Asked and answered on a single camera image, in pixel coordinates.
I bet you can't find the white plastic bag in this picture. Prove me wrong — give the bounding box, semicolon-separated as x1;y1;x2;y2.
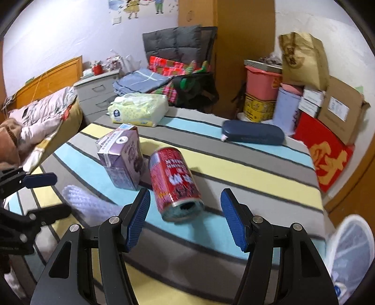
117;54;138;74

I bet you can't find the wooden bed headboard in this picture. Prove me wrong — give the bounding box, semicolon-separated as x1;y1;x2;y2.
6;56;83;104

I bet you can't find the grey tray of dark items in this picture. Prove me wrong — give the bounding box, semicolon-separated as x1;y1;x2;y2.
244;53;285;72

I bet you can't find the yellow tissue pack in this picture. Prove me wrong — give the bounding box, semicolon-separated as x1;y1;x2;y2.
107;93;170;127

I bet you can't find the navy glasses case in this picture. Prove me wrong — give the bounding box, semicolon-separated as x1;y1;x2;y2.
221;120;285;145

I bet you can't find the lavender round box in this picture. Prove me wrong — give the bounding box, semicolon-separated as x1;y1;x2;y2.
272;89;302;137

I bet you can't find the brown fleece cloth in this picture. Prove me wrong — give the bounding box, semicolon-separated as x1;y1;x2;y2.
0;119;24;168

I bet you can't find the folded blue bedding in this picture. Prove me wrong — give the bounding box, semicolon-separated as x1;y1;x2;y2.
113;68;172;96

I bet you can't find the purple drink carton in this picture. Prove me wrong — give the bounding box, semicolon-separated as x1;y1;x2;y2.
96;124;144;191

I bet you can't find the open cardboard box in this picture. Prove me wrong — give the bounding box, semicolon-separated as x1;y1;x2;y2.
318;76;370;146

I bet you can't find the floral quilt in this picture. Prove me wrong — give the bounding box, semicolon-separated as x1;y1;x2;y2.
9;86;78;172

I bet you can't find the white flat box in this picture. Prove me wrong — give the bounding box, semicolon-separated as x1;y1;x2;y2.
298;107;321;118
303;89;326;102
300;98;323;111

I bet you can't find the pink round lid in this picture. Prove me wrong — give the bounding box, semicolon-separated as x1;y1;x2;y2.
281;83;304;96

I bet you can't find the grey nightstand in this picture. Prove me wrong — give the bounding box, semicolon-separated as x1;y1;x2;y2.
73;69;122;124

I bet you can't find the yellow patterned box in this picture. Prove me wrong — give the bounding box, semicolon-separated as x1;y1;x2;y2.
243;93;276;122

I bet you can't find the pink plastic storage bin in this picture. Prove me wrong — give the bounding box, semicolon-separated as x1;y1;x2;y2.
245;66;283;102

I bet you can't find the white bin with plastic liner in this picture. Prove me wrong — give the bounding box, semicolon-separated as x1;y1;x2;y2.
324;214;371;305

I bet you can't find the wooden wardrobe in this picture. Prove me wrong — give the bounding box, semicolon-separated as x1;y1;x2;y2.
178;0;276;115

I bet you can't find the dark cloth with green patch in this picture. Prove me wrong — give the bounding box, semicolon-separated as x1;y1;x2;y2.
173;72;220;114

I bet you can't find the cartoon wall sticker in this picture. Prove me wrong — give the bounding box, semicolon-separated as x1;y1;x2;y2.
108;0;179;20

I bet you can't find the red patterned can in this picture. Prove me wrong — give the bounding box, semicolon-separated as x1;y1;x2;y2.
149;147;205;224

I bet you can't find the wooden door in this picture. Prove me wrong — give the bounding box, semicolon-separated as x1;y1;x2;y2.
325;145;375;215

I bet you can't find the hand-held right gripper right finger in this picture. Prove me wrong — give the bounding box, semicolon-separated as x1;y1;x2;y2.
220;188;339;305

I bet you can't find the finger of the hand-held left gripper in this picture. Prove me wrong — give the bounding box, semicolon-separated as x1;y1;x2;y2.
0;167;58;200
18;203;72;228

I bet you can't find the grey quilted cushion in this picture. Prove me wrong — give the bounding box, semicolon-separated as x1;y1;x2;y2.
142;25;203;64

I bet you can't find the brown paper bag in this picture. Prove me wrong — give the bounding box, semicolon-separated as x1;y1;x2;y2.
278;32;330;92

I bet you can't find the red gift box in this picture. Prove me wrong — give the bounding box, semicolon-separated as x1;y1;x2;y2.
292;113;355;193

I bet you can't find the red plaid cloth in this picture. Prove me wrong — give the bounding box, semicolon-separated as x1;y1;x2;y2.
148;56;212;105

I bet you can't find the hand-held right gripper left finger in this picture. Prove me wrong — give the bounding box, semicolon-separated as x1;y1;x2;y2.
31;188;151;305

